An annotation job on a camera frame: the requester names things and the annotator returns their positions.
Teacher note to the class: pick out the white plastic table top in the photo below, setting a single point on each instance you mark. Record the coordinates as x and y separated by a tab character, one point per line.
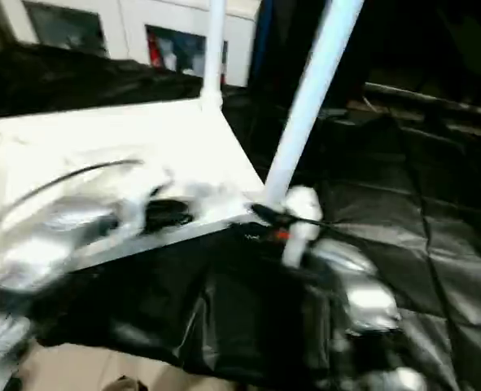
101	138

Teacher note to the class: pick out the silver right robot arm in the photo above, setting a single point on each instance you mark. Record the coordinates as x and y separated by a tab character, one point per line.
366	293

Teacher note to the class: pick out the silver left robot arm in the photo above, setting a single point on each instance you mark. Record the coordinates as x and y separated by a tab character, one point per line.
77	213

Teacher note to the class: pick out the white blue carton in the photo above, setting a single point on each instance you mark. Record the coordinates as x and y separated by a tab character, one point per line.
193	61

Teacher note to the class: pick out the small white jar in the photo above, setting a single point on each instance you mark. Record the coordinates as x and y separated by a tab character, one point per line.
169	59

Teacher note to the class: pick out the dark blue hanging cloth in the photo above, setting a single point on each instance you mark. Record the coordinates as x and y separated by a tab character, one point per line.
262	40

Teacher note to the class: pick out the black left robot foot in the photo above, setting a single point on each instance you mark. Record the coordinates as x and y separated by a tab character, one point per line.
124	385

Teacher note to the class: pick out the white glass-door cabinet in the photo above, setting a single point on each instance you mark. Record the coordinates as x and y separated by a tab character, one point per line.
130	24

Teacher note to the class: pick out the black metal rod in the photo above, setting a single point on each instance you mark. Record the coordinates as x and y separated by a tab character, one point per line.
427	99

